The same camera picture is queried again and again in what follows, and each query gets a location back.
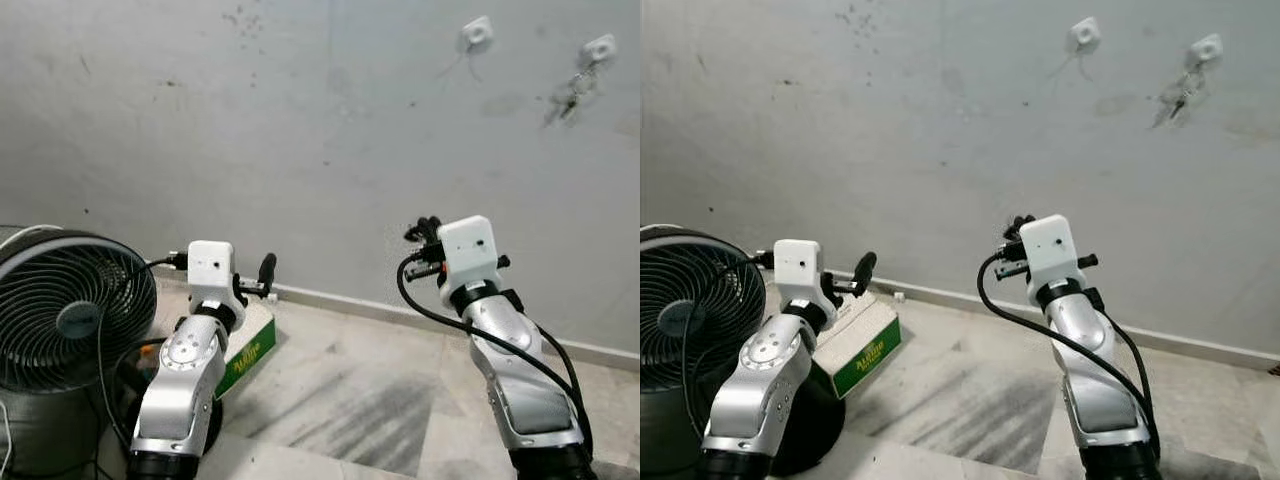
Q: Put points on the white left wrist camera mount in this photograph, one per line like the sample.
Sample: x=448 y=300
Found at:
x=210 y=265
x=797 y=265

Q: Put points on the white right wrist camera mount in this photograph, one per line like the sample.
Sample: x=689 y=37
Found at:
x=1045 y=245
x=465 y=248

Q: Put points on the white wall hook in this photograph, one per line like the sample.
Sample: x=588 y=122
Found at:
x=1084 y=35
x=598 y=50
x=476 y=35
x=1206 y=50

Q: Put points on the black floor fan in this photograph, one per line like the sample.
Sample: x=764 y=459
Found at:
x=70 y=320
x=690 y=320

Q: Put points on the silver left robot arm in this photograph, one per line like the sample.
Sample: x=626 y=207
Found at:
x=760 y=390
x=180 y=390

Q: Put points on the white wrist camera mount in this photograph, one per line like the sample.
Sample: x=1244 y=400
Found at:
x=1045 y=245
x=210 y=265
x=797 y=265
x=465 y=248

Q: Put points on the white and green carton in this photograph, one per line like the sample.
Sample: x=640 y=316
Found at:
x=860 y=335
x=250 y=350

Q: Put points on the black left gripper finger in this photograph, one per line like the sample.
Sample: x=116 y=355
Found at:
x=267 y=270
x=865 y=270

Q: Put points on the black round stand base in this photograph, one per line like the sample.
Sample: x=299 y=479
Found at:
x=810 y=425
x=210 y=425

